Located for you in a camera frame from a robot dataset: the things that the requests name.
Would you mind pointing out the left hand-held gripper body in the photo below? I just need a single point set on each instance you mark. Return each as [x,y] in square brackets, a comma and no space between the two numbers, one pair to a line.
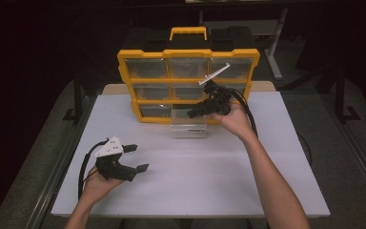
[114,170]

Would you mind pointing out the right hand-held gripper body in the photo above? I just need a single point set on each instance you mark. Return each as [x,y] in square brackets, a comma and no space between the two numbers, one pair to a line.
[222,101]

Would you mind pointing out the clear pulled-out drawer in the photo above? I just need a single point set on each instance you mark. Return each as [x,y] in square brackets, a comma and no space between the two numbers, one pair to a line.
[189,127]

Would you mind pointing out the yellow and black drawer organizer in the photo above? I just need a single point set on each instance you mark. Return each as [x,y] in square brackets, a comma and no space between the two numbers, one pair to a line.
[187,80]

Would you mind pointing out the person's left hand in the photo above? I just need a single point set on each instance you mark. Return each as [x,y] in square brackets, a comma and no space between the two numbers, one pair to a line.
[97,187]

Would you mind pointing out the person's right hand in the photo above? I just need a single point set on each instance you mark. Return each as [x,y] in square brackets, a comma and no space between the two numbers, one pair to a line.
[236,122]

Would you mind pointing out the set of clear organizer drawers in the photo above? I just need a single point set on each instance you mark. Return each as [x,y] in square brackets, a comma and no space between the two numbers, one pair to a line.
[146,68]

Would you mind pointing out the black metal stand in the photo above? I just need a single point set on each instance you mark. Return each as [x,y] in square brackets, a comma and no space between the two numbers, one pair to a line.
[340,95]
[77,95]

